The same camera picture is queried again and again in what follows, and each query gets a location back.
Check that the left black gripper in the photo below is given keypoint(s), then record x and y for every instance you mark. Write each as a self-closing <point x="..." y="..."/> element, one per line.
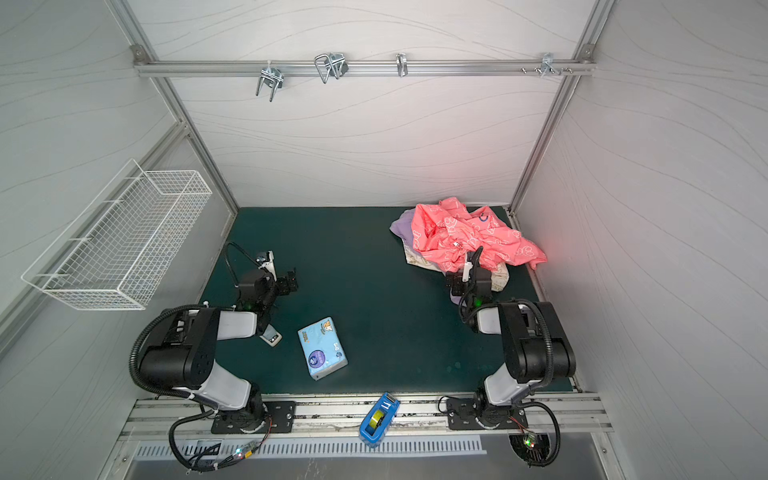
<point x="283" y="287"/>

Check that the white slotted cable duct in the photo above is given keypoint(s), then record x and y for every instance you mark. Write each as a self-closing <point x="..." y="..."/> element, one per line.
<point x="330" y="447"/>

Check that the blue tape dispenser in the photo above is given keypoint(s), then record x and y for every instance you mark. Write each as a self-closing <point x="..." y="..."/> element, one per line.
<point x="378" y="420"/>

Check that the white wire basket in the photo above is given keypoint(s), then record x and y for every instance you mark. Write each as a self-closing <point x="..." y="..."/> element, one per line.
<point x="115" y="253"/>

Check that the purple cloth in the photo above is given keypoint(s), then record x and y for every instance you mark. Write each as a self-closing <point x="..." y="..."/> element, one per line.
<point x="402" y="227"/>

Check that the metal hook bracket right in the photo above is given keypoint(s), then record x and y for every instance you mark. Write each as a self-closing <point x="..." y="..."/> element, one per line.
<point x="547" y="68"/>

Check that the beige patterned cloth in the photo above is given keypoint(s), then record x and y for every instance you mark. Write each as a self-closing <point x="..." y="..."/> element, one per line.
<point x="499" y="277"/>

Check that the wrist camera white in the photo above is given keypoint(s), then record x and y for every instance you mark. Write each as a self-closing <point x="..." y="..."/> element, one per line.
<point x="265" y="261"/>
<point x="465" y="273"/>

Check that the aluminium front rail base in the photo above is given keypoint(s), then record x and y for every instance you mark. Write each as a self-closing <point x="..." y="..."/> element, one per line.
<point x="341" y="416"/>

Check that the metal u-bolt clamp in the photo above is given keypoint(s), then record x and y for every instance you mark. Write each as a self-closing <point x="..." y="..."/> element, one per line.
<point x="271" y="79"/>
<point x="331" y="65"/>

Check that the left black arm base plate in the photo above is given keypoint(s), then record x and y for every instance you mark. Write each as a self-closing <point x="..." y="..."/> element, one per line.
<point x="264" y="417"/>

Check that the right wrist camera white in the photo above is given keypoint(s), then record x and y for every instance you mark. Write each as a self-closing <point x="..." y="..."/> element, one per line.
<point x="465" y="273"/>

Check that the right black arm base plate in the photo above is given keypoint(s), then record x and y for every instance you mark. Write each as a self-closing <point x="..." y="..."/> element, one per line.
<point x="470" y="414"/>

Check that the small grey white device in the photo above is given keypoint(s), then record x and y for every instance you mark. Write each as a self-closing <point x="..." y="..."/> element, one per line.
<point x="271" y="336"/>

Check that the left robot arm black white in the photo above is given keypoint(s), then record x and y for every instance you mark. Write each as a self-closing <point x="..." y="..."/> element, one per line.
<point x="175" y="355"/>

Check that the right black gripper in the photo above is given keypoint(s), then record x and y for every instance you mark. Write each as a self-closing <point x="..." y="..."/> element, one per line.
<point x="471" y="271"/>

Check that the metal U-bolt clamp left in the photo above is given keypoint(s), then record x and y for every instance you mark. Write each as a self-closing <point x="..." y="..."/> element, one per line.
<point x="271" y="79"/>

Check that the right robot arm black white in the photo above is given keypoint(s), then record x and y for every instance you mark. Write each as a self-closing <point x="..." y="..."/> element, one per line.
<point x="536" y="350"/>

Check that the small metal ring bracket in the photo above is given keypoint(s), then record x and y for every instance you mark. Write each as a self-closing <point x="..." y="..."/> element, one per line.
<point x="401" y="65"/>

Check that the metal U-bolt clamp middle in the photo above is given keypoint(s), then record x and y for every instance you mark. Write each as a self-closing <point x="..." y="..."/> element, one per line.
<point x="331" y="65"/>

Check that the aluminium top rail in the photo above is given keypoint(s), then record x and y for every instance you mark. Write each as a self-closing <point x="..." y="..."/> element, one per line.
<point x="357" y="68"/>

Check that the light blue tissue pack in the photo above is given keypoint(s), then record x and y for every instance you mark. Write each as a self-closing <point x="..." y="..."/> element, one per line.
<point x="322" y="349"/>

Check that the pink patterned cloth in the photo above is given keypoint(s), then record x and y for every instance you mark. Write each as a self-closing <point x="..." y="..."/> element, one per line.
<point x="444" y="233"/>

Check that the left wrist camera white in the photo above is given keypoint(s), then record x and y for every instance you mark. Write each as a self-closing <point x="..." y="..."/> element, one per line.
<point x="265" y="261"/>

